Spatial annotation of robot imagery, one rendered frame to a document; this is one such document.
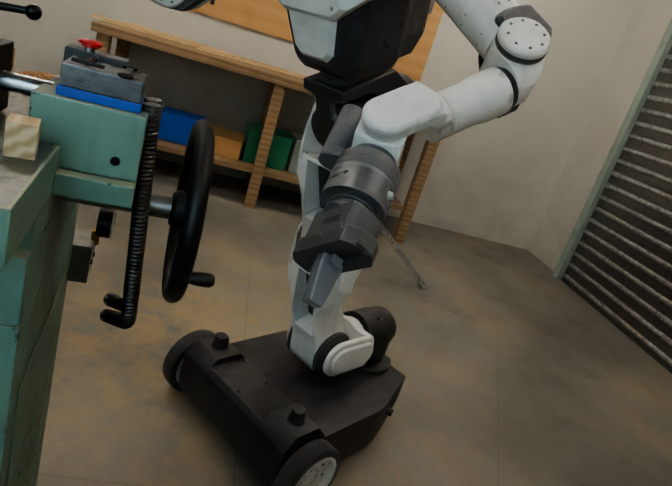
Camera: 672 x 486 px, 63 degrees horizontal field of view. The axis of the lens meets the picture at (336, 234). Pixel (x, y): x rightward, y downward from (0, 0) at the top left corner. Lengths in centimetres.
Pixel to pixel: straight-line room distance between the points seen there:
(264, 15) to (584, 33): 236
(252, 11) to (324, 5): 290
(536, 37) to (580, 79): 387
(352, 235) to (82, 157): 37
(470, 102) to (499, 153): 375
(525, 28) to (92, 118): 61
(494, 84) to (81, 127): 55
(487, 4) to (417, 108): 27
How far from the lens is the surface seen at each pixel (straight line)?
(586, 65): 475
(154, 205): 87
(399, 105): 73
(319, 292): 62
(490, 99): 82
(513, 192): 470
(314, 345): 158
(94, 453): 161
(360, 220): 64
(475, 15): 94
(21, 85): 83
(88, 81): 77
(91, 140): 77
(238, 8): 401
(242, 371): 164
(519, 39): 86
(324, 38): 116
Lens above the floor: 111
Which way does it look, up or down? 18 degrees down
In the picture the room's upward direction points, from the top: 18 degrees clockwise
